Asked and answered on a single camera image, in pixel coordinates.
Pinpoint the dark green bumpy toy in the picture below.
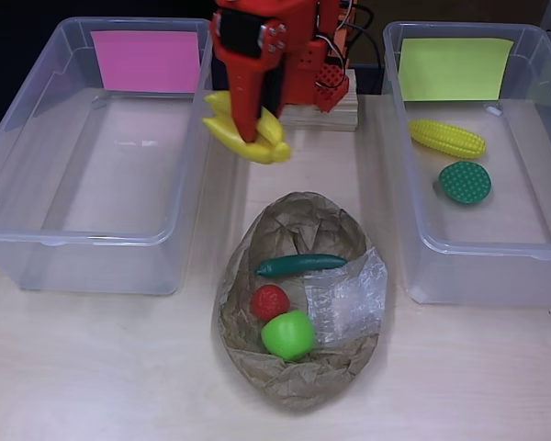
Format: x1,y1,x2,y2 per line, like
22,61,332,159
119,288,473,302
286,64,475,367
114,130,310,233
438,160,493,206

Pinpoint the yellow paper note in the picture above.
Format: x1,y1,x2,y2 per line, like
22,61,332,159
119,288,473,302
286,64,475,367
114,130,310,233
397,37,515,102

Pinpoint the pink paper note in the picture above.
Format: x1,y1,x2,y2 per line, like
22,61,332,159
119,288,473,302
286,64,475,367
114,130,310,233
90,30,202,93

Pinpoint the red toy strawberry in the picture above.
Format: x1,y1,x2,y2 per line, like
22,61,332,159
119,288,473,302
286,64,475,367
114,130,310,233
251,284,290,322

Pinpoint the yellow toy banana bunch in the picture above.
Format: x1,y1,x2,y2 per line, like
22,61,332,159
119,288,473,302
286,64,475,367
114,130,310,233
201,90,291,164

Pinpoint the wooden base block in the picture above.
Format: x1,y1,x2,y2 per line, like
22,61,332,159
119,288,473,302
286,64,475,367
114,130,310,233
282,68,360,134

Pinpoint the green toy apple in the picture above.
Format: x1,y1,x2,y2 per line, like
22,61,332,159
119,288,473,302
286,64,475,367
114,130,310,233
261,310,315,361

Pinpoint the crumpled brown paper bag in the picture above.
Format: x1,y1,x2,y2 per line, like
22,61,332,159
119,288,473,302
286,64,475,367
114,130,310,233
210,191,391,413

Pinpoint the black power cable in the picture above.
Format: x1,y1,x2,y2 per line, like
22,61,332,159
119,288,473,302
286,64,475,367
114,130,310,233
348,4,382,70

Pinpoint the dark green toy cucumber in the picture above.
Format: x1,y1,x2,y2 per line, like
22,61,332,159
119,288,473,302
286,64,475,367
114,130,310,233
255,254,349,278

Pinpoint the yellow toy corn cob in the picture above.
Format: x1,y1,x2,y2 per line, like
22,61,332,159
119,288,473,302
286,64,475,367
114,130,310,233
408,119,487,161

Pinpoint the clear plastic wrap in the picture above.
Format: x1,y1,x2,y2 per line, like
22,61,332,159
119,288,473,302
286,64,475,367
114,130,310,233
302,247,390,348

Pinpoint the clear plastic bin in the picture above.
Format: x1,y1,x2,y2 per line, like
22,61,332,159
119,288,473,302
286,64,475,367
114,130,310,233
381,20,551,309
0,17,217,298

